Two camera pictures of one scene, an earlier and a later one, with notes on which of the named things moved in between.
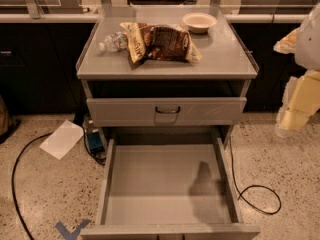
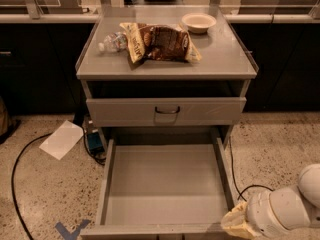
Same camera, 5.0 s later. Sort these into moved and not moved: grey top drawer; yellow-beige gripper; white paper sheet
Moved: yellow-beige gripper
Not moved: white paper sheet; grey top drawer
